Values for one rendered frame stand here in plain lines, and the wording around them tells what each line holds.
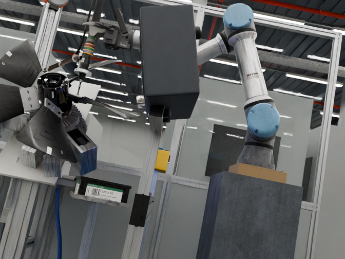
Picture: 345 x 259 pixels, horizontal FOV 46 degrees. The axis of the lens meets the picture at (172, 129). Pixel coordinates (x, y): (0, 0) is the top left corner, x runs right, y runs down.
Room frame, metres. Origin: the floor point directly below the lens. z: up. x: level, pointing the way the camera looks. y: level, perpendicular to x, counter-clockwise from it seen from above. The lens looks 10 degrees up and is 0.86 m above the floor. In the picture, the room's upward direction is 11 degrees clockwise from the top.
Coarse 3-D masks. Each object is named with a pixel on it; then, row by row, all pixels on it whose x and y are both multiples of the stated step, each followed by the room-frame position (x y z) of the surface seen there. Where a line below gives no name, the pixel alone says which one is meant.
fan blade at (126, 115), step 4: (84, 96) 1.56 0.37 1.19; (88, 100) 1.57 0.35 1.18; (92, 100) 1.53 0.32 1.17; (92, 104) 1.65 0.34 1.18; (96, 104) 1.63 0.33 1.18; (100, 104) 1.51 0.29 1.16; (104, 104) 1.54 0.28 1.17; (108, 108) 1.50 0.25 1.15; (112, 108) 1.53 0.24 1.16; (116, 108) 1.54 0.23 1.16; (116, 112) 1.50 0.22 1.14; (120, 112) 1.52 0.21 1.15; (124, 112) 1.54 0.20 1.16; (128, 112) 1.59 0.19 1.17; (132, 112) 1.65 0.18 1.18; (120, 116) 1.48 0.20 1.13; (124, 116) 1.49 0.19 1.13; (128, 116) 1.51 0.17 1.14; (132, 116) 1.54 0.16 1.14; (136, 116) 1.56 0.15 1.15
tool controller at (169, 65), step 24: (144, 24) 0.77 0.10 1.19; (168, 24) 0.77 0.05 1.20; (192, 24) 0.77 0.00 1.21; (144, 48) 0.77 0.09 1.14; (168, 48) 0.77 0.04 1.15; (192, 48) 0.77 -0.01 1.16; (144, 72) 0.77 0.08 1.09; (168, 72) 0.77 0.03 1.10; (192, 72) 0.77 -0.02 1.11; (144, 96) 0.82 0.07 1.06; (168, 96) 0.78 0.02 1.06; (192, 96) 0.79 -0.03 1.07; (168, 120) 0.95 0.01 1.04
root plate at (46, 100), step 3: (45, 99) 1.52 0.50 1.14; (48, 99) 1.53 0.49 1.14; (45, 102) 1.50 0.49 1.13; (48, 102) 1.53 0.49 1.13; (51, 102) 1.55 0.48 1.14; (45, 105) 1.49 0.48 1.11; (48, 105) 1.52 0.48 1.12; (51, 105) 1.54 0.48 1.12; (54, 105) 1.56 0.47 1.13; (51, 108) 1.53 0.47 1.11; (57, 108) 1.57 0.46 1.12; (54, 111) 1.54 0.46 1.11; (57, 111) 1.56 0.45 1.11; (60, 111) 1.58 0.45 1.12; (57, 114) 1.55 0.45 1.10; (60, 114) 1.57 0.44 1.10; (60, 117) 1.56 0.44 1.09
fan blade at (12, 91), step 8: (0, 88) 1.51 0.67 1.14; (8, 88) 1.52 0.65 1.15; (16, 88) 1.53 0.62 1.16; (0, 96) 1.51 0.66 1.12; (8, 96) 1.52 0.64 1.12; (16, 96) 1.53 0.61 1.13; (0, 104) 1.51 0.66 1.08; (8, 104) 1.52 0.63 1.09; (16, 104) 1.54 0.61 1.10; (0, 112) 1.51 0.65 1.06; (8, 112) 1.53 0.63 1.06; (16, 112) 1.54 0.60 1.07; (24, 112) 1.56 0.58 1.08; (0, 120) 1.52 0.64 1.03
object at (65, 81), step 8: (40, 80) 1.53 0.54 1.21; (48, 80) 1.55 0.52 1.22; (56, 80) 1.56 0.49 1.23; (64, 80) 1.56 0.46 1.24; (40, 88) 1.52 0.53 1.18; (48, 88) 1.51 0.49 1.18; (56, 88) 1.51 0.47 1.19; (64, 88) 1.53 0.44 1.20; (40, 96) 1.55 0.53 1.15; (48, 96) 1.53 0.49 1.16; (56, 96) 1.54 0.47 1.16; (64, 96) 1.56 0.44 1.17; (40, 104) 1.61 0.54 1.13; (56, 104) 1.57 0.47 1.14; (64, 104) 1.62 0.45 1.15; (64, 112) 1.60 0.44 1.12
